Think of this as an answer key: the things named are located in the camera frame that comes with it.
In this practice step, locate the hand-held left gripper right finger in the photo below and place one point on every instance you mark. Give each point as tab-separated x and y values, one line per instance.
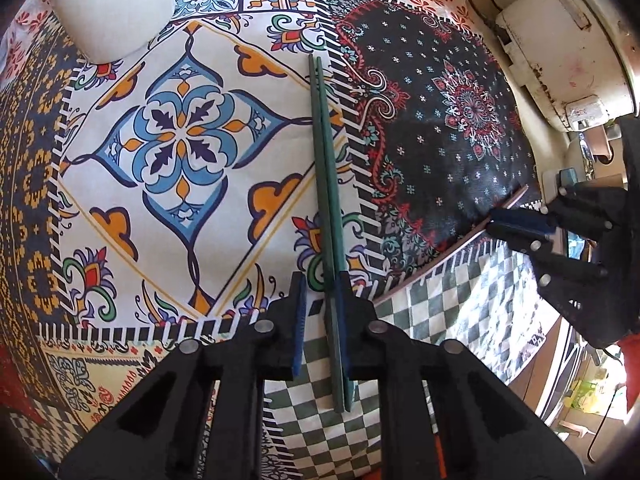
342	320

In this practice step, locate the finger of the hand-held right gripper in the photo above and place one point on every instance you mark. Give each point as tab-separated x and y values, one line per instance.
540	257
522	221

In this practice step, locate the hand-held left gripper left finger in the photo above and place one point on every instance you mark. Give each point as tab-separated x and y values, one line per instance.
300	320

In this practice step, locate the pink chopstick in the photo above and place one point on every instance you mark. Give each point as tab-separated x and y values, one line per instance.
435	257

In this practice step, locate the green chopstick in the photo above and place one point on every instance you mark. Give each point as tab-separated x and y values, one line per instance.
319	160
328	160

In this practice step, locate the white ribbed cup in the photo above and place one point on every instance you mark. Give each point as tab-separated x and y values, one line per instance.
115	10

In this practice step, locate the white rice cooker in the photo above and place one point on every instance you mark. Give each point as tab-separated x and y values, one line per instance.
560	50

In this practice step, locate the patterned patchwork tablecloth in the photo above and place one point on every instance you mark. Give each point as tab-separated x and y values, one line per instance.
175	135

